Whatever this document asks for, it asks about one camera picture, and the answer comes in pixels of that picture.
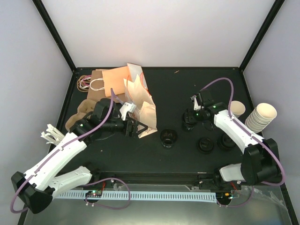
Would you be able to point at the stack of paper cups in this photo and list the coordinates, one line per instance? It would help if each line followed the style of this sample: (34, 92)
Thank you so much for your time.
(261, 117)

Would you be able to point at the black paper coffee cup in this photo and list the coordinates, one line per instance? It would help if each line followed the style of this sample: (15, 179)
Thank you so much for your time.
(188, 120)

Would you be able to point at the brown pulp cup carrier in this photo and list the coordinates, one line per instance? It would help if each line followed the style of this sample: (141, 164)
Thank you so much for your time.
(86, 106)

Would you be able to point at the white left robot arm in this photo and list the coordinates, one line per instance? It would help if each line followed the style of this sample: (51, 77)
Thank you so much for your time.
(38, 186)

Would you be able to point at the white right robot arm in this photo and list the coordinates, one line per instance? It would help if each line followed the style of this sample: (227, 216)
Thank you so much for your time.
(259, 164)

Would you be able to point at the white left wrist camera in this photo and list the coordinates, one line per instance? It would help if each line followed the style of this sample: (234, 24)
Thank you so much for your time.
(127, 108)

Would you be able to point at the printed white paper bag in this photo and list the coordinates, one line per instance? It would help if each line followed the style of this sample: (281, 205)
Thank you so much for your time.
(145, 111)

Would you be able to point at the white slotted cable rail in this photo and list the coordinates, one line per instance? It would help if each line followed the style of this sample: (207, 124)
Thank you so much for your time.
(139, 196)

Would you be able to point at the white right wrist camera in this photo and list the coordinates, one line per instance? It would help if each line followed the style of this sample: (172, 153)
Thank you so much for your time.
(196, 106)

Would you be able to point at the black plastic cup lid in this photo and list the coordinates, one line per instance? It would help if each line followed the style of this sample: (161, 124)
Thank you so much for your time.
(205, 145)

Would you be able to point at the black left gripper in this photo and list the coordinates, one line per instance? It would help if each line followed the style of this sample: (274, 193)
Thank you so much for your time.
(133, 132)

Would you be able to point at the single paper coffee cup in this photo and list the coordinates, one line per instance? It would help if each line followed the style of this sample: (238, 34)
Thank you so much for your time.
(237, 108)

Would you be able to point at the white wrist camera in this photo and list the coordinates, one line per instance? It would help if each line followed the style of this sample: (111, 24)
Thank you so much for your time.
(127, 108)
(196, 106)

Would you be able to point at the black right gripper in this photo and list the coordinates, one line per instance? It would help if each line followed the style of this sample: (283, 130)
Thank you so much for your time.
(206, 121)

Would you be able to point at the orange kraft paper bag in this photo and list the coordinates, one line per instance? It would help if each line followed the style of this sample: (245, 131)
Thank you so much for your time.
(118, 77)

